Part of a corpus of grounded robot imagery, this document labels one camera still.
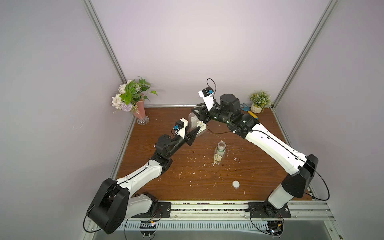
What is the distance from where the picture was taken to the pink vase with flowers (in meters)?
0.87

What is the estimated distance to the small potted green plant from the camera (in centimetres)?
109

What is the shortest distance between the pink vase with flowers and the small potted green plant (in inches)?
29.2
